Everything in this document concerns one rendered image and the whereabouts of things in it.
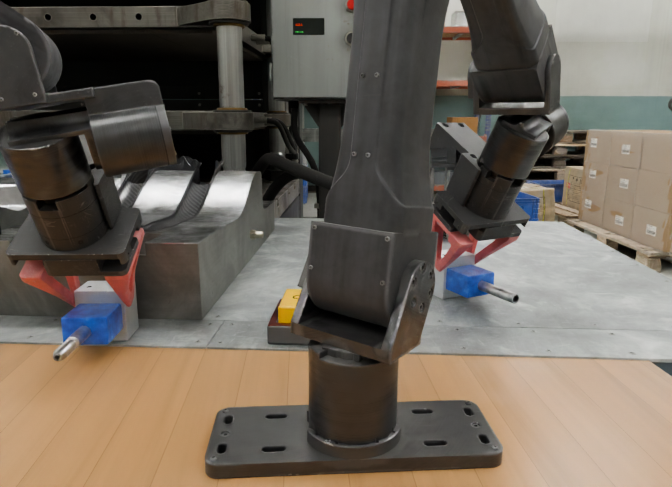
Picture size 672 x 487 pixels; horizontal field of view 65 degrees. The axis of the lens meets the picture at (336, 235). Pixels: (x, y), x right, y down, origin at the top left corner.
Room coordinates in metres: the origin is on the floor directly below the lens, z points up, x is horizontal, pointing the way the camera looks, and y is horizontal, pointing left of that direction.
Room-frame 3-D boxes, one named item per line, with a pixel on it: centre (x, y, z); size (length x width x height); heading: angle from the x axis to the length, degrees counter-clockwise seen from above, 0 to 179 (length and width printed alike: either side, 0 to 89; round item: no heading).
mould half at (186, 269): (0.82, 0.27, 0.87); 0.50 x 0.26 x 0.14; 177
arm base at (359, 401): (0.34, -0.01, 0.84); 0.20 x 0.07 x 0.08; 94
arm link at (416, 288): (0.35, -0.02, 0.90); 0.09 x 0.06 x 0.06; 53
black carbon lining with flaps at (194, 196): (0.81, 0.28, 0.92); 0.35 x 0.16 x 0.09; 177
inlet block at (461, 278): (0.63, -0.17, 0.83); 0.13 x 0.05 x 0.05; 28
